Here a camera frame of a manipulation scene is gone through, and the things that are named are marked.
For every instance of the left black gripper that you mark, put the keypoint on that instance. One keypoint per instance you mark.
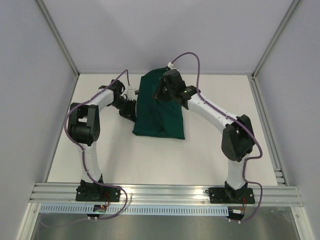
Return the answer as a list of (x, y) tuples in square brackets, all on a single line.
[(130, 113)]

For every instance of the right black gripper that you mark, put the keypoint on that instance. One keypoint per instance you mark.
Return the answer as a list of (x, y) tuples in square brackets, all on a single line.
[(163, 88)]

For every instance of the green surgical drape cloth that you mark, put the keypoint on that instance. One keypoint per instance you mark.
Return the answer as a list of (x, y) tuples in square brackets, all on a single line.
[(155, 118)]

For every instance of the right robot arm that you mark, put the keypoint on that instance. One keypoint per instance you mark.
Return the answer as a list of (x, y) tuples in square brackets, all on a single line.
[(236, 143)]

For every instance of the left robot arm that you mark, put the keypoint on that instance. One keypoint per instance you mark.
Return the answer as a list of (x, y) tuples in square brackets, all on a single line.
[(82, 125)]

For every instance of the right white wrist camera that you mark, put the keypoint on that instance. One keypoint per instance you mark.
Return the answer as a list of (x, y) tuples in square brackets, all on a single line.
[(171, 66)]

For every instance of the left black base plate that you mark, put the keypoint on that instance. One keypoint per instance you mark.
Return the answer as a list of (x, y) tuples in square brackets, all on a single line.
[(97, 193)]

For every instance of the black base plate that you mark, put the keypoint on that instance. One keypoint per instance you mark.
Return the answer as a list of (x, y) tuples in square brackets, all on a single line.
[(222, 195), (97, 193)]

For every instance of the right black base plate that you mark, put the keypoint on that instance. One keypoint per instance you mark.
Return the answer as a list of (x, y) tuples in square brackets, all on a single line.
[(222, 195)]

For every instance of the aluminium front rail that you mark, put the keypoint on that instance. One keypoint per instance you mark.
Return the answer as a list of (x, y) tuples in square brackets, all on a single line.
[(174, 195)]

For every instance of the slotted cable duct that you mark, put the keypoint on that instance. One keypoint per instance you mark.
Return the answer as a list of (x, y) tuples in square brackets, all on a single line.
[(159, 210)]

